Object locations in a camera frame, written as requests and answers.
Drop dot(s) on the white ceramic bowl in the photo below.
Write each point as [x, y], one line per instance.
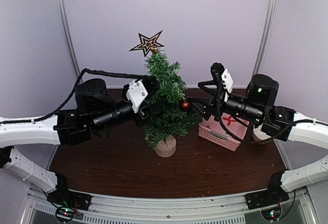
[258, 136]

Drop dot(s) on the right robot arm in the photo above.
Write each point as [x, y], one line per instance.
[258, 107]

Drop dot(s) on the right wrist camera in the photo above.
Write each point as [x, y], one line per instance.
[222, 77]

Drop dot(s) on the small green christmas tree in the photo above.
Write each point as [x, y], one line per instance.
[169, 121]

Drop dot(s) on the aluminium front rail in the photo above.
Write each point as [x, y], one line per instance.
[232, 208]

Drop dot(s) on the red christmas ball ornament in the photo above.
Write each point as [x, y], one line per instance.
[184, 106]

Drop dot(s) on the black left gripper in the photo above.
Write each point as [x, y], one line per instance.
[146, 112]

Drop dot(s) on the red ribbon ornament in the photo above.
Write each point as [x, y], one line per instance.
[228, 120]

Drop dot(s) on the pink perforated plastic basket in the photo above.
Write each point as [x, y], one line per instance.
[212, 131]

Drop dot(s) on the gold star ornament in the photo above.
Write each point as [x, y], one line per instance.
[147, 43]

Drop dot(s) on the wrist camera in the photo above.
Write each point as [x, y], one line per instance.
[222, 77]
[136, 94]

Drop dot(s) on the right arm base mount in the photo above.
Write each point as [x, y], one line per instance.
[269, 200]

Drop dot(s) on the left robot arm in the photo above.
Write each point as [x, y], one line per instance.
[96, 114]

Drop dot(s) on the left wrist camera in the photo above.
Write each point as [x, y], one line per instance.
[136, 94]

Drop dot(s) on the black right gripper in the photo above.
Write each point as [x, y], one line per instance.
[209, 107]

